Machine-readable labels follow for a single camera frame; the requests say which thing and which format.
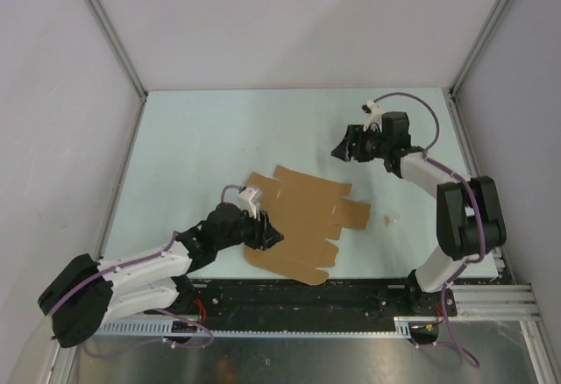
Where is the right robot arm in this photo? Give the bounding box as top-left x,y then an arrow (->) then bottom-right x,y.
330,105 -> 507,315

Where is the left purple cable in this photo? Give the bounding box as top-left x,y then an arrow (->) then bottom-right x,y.
47,184 -> 245,359

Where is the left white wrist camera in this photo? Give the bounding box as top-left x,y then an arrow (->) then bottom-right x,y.
238,187 -> 261,219

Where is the aluminium frame rail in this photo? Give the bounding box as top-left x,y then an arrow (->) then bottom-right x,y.
451,285 -> 542,321

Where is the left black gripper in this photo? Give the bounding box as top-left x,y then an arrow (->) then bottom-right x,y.
216,204 -> 283,251

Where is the grey slotted cable duct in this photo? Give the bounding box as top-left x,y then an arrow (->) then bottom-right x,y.
95,316 -> 411,339

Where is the brown cardboard box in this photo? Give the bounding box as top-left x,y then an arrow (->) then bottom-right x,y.
245,165 -> 371,286

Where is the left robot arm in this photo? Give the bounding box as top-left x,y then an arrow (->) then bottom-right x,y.
38,203 -> 284,348

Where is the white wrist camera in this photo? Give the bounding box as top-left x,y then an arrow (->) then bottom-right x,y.
238,187 -> 261,219
361,100 -> 385,132

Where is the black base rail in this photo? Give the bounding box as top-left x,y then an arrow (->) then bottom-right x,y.
170,279 -> 457,331

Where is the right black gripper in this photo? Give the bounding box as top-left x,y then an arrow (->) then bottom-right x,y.
331,124 -> 390,163

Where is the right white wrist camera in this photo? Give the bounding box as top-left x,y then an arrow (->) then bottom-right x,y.
361,100 -> 385,132

